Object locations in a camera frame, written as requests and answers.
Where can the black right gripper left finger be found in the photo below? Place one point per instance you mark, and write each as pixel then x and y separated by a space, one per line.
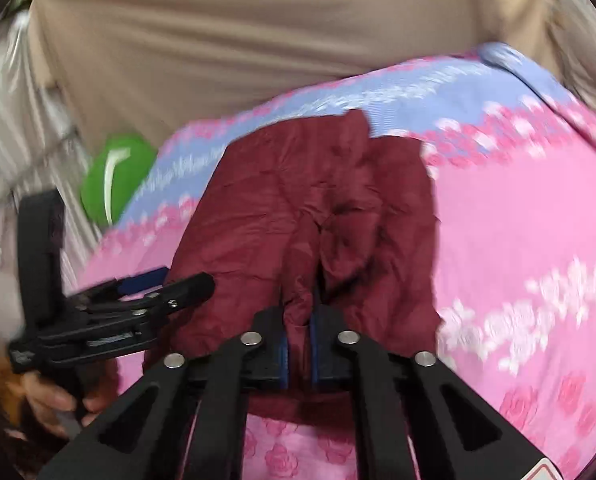
pixel 269 367

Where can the maroon quilted jacket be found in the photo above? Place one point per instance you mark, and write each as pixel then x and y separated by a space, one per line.
pixel 304 210

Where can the white curtain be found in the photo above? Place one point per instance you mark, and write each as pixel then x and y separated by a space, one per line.
pixel 39 148

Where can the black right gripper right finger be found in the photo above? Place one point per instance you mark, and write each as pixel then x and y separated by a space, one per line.
pixel 329 363

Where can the green pillow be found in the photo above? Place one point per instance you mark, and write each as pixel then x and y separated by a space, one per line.
pixel 114 177

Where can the person's left hand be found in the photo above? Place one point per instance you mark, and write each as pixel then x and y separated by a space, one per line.
pixel 46 399

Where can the pink floral bed sheet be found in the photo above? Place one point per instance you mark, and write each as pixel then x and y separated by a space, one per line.
pixel 513 157

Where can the beige fabric headboard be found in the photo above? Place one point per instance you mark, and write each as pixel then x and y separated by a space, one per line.
pixel 153 65

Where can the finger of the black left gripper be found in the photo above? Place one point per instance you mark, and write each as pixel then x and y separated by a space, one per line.
pixel 117 288
pixel 189 292

